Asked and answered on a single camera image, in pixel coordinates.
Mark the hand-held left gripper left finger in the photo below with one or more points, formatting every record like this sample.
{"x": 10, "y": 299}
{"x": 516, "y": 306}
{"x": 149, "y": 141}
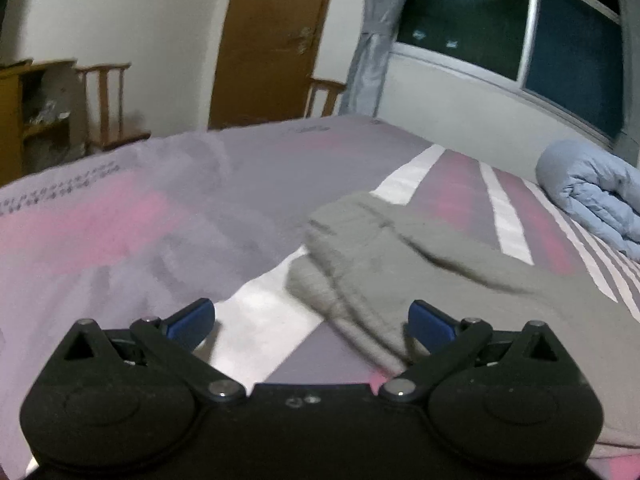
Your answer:
{"x": 192, "y": 317}

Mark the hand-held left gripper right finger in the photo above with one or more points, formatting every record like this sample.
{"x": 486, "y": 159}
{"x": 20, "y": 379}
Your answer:
{"x": 430, "y": 322}

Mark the grey pants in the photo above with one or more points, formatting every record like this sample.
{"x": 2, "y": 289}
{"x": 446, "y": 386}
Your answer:
{"x": 450, "y": 280}

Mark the bed with striped sheet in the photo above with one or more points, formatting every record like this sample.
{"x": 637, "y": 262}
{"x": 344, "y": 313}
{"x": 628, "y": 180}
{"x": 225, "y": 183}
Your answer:
{"x": 150, "y": 220}

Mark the light blue folded duvet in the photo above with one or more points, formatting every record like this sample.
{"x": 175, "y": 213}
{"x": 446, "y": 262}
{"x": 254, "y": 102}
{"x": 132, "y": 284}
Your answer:
{"x": 590, "y": 195}

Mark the wooden chair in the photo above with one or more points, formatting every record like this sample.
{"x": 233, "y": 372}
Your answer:
{"x": 105, "y": 105}
{"x": 325, "y": 85}

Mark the wooden shelf cabinet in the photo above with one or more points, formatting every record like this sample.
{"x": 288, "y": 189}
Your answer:
{"x": 10, "y": 125}

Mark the grey curtain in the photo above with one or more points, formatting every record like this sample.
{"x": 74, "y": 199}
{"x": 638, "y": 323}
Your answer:
{"x": 367, "y": 60}

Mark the brown wooden door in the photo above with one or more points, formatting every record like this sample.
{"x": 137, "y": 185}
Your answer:
{"x": 265, "y": 50}

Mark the sliding glass window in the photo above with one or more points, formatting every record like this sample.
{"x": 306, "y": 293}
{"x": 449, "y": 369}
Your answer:
{"x": 475, "y": 25}

